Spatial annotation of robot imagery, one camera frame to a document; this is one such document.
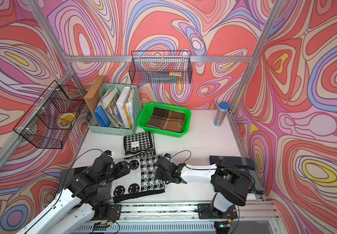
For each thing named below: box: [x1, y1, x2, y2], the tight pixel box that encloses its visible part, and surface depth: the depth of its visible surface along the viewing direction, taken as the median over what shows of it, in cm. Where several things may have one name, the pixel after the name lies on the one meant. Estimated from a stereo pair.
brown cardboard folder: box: [83, 74, 106, 117], surface depth 89 cm
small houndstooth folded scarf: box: [123, 131, 156, 159], surface depth 95 cm
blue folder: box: [93, 103, 112, 128], surface depth 95 cm
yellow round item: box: [56, 112, 77, 129], surface depth 80 cm
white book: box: [115, 86, 135, 130], surface depth 95 cm
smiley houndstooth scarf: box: [111, 155, 166, 205], surface depth 80 cm
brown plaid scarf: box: [146, 107, 186, 134], surface depth 110 cm
